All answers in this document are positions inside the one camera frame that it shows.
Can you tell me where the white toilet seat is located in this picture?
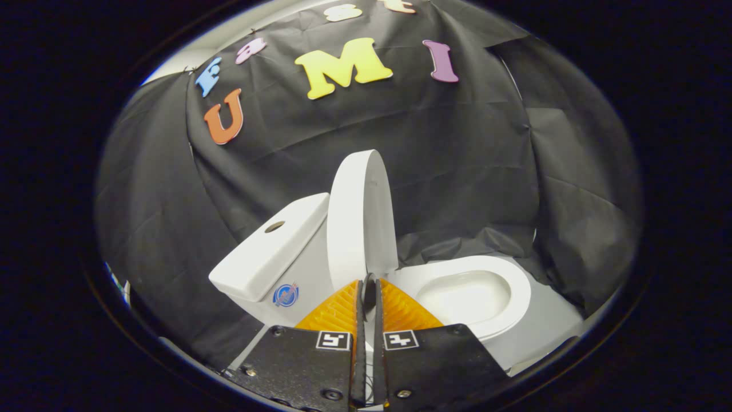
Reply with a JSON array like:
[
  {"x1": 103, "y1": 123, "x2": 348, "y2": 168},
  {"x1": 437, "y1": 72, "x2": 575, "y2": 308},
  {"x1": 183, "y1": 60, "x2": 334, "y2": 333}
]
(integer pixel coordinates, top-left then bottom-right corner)
[{"x1": 389, "y1": 255, "x2": 532, "y2": 342}]

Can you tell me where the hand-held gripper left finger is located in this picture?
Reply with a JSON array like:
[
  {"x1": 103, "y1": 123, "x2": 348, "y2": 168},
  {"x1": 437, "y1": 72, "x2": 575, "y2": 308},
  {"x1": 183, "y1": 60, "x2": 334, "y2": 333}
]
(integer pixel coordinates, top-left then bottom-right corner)
[{"x1": 222, "y1": 279, "x2": 367, "y2": 412}]

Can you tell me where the white toilet lid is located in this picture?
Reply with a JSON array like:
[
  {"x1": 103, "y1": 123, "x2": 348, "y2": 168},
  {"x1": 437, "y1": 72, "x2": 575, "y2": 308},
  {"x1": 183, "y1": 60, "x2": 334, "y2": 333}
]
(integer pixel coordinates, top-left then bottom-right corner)
[{"x1": 327, "y1": 150, "x2": 399, "y2": 294}]

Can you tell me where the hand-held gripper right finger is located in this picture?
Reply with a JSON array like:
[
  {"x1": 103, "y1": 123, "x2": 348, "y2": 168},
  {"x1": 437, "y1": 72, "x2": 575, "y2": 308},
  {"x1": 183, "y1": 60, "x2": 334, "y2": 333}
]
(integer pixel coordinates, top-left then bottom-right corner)
[{"x1": 375, "y1": 279, "x2": 511, "y2": 408}]

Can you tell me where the white ceramic toilet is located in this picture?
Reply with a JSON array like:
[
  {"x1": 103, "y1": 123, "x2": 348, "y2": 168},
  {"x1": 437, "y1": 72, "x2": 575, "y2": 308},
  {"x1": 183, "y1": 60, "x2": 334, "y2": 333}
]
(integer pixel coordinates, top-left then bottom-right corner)
[{"x1": 209, "y1": 193, "x2": 585, "y2": 374}]

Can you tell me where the black backdrop cloth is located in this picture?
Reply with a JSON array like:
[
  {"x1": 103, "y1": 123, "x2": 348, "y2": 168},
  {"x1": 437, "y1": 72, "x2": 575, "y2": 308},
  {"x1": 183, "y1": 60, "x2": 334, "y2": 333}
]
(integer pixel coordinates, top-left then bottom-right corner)
[{"x1": 94, "y1": 0, "x2": 644, "y2": 373}]

